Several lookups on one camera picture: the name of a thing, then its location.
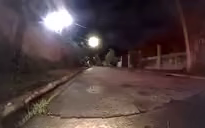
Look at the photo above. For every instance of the street lamp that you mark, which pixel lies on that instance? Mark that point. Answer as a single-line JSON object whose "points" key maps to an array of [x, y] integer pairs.
{"points": [[93, 41], [58, 20]]}

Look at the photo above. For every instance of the dirt verge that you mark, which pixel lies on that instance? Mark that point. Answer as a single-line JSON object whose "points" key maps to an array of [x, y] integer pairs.
{"points": [[23, 81]]}

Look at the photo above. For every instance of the pale fence with posts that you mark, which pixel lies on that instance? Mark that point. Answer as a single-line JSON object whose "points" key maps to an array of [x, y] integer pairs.
{"points": [[170, 61]]}

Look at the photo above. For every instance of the grass tuft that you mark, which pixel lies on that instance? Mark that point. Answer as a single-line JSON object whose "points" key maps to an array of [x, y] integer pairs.
{"points": [[40, 107]]}

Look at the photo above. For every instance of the pole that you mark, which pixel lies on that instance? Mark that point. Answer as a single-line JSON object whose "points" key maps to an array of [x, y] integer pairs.
{"points": [[186, 43]]}

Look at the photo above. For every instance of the concrete kerb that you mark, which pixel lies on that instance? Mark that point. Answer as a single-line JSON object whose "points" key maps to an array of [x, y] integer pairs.
{"points": [[40, 90]]}

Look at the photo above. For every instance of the pinkish wall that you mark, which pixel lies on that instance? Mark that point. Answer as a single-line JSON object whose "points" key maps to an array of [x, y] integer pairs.
{"points": [[40, 46]]}

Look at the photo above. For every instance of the pavement strip with kerb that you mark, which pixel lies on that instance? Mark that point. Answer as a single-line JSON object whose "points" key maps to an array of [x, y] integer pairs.
{"points": [[190, 76]]}

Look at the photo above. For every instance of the grey cracked road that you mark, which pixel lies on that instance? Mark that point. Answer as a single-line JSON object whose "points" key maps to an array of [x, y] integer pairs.
{"points": [[110, 86]]}

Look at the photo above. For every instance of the building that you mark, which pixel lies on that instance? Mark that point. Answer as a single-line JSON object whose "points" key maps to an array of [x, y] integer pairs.
{"points": [[203, 50]]}

